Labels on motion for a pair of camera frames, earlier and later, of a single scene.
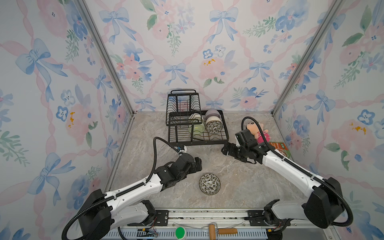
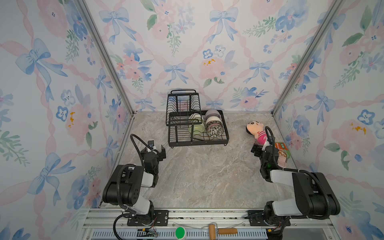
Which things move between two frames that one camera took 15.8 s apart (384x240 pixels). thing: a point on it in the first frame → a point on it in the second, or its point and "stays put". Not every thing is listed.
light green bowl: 198,129 stays put
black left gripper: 198,164 → 161,155
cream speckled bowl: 196,118 stays put
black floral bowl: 209,184 → 215,129
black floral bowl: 214,126 stays put
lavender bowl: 212,112 stays put
